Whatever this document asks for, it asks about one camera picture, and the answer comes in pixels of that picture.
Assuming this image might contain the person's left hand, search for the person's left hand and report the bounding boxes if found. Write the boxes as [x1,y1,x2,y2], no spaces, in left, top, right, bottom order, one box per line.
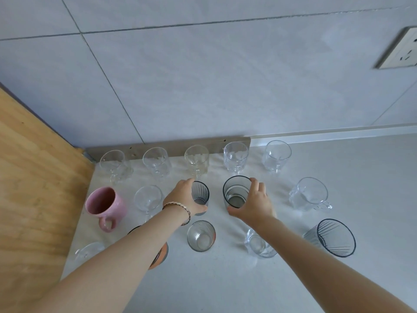
[162,178,209,225]

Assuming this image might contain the person's right hand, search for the person's right hand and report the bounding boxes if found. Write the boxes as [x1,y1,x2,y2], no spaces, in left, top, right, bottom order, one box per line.
[227,177,278,229]

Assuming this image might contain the tall grey ribbed glass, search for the tall grey ribbed glass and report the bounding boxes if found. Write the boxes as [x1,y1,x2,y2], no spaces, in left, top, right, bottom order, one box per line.
[190,181,210,216]

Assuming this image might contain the wide grey stepped glass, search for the wide grey stepped glass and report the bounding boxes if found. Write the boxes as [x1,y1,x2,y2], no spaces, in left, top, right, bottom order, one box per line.
[222,175,252,209]

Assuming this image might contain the clear glass mug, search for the clear glass mug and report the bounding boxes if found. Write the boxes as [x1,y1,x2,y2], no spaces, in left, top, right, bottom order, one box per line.
[134,185,163,220]
[142,147,172,178]
[289,177,333,212]
[184,145,210,178]
[261,140,292,173]
[99,150,134,185]
[223,141,249,175]

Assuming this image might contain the orange and grey ceramic cup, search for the orange and grey ceramic cup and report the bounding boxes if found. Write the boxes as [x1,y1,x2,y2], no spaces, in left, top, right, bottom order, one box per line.
[127,224,169,270]

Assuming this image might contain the pink ceramic mug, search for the pink ceramic mug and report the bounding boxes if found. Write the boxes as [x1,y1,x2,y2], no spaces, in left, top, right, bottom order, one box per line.
[85,186,128,233]

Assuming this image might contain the small grey glass tumbler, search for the small grey glass tumbler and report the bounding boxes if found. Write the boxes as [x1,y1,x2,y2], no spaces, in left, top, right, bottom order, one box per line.
[303,219,356,258]

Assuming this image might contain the clear spouted glass cup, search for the clear spouted glass cup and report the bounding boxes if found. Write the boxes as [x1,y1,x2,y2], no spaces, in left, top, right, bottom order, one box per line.
[74,241,106,263]

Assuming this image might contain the person's left forearm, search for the person's left forearm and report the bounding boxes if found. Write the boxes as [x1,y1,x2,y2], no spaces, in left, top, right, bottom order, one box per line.
[31,205,189,313]

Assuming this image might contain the person's right forearm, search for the person's right forearm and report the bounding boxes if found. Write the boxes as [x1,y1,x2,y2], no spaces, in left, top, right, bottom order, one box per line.
[255,214,417,313]

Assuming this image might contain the white backsplash strip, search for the white backsplash strip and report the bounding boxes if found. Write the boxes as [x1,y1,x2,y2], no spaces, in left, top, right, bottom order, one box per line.
[249,123,417,147]

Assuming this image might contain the white table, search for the white table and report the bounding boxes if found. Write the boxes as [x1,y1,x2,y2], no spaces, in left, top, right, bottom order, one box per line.
[60,133,417,313]

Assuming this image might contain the wooden cabinet side panel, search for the wooden cabinet side panel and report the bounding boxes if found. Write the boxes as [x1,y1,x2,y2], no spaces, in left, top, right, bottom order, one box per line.
[0,86,96,313]

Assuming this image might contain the thin braided bracelet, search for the thin braided bracelet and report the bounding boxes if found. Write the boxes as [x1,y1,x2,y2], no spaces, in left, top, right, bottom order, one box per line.
[162,201,192,226]

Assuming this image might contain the grey metal wall strip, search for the grey metal wall strip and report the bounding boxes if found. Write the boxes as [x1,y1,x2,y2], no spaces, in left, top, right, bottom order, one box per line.
[85,136,252,159]

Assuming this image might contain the beige wall socket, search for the beige wall socket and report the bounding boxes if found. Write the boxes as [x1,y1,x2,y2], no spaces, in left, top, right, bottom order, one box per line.
[375,26,417,70]

